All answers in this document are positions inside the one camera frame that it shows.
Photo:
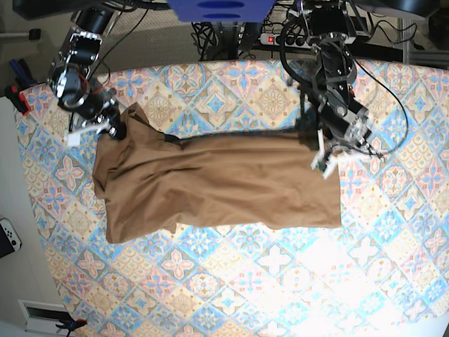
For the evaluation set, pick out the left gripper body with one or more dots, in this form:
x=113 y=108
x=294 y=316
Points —
x=333 y=152

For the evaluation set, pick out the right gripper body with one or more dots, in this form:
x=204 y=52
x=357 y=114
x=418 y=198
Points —
x=115 y=129

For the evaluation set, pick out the brown t-shirt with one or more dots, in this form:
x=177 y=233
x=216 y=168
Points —
x=153 y=181

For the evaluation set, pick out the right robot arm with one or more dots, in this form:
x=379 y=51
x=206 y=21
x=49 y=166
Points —
x=91 y=106

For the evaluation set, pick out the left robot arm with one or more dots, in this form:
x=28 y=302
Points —
x=342 y=122

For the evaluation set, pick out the red black clamp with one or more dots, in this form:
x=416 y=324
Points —
x=18 y=99

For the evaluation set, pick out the white power strip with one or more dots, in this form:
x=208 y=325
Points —
x=291 y=41

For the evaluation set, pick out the patterned tablecloth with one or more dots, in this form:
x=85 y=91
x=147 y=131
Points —
x=386 y=264

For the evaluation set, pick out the game console controller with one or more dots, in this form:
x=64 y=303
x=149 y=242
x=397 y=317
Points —
x=10 y=241

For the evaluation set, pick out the blue plastic box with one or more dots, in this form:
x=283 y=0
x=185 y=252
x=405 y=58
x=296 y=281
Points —
x=221 y=10

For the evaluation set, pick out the black orange clamp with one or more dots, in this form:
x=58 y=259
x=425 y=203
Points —
x=67 y=322

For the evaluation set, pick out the white wall vent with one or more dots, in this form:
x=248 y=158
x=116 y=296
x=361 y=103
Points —
x=41 y=318

